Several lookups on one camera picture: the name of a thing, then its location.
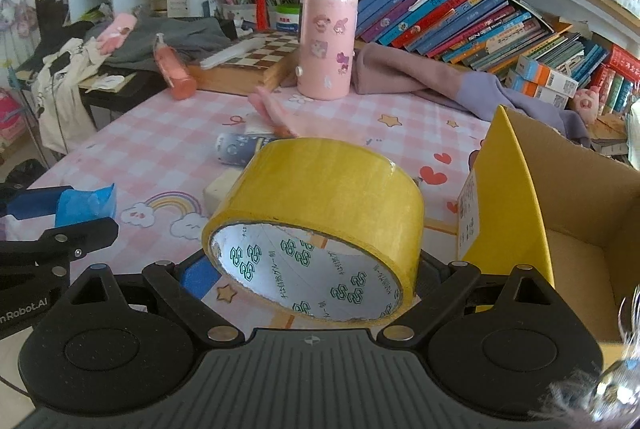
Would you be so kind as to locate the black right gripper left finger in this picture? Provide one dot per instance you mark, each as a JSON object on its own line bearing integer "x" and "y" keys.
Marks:
{"x": 178, "y": 290}

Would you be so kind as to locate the orange white blue box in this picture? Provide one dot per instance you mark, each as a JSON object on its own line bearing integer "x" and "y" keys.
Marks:
{"x": 544, "y": 76}

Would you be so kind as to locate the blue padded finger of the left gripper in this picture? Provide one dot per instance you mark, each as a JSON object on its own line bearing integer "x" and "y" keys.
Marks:
{"x": 67, "y": 205}

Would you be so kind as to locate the pink cylindrical sticker container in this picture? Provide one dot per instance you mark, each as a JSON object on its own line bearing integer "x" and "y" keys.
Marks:
{"x": 326, "y": 48}

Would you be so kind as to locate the purple pink sweater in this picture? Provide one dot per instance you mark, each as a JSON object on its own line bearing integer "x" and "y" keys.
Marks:
{"x": 384, "y": 70}

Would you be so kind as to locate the cream white eraser block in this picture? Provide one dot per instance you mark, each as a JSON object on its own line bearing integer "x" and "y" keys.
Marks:
{"x": 215, "y": 191}

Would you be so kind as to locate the white tote bag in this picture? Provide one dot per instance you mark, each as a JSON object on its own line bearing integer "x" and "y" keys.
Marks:
{"x": 63, "y": 120}

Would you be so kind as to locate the red tassel ornament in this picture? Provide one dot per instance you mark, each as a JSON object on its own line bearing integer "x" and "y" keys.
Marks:
{"x": 262, "y": 20}

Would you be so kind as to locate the grey clothing pile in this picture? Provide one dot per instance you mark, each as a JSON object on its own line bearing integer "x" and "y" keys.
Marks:
{"x": 192, "y": 40}

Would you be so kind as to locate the pink glove on table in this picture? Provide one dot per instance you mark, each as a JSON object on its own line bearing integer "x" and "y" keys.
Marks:
{"x": 285, "y": 124}

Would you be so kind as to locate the pink pump bottle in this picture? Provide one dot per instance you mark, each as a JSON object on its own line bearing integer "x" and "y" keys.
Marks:
{"x": 180, "y": 83}

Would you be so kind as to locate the row of leaning books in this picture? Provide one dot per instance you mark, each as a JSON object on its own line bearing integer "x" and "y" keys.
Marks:
{"x": 490, "y": 36}

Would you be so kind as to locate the pink checkered tablecloth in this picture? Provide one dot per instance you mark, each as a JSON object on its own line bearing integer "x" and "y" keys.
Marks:
{"x": 161, "y": 155}

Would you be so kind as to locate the wooden chessboard box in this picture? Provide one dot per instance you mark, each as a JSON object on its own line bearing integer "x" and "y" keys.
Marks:
{"x": 270, "y": 65}

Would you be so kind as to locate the yellow packing tape roll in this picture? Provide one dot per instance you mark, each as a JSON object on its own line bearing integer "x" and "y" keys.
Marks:
{"x": 321, "y": 228}

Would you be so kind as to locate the pink pig plush toy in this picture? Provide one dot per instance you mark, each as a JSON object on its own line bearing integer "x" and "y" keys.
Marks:
{"x": 586, "y": 103}

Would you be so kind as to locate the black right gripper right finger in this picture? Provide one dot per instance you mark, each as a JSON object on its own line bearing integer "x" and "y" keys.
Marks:
{"x": 443, "y": 290}

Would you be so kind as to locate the blue spray bottle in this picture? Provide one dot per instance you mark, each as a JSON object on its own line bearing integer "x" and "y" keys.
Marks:
{"x": 238, "y": 149}

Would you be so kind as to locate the yellow cardboard box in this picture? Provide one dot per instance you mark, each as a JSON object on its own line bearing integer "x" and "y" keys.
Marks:
{"x": 533, "y": 197}

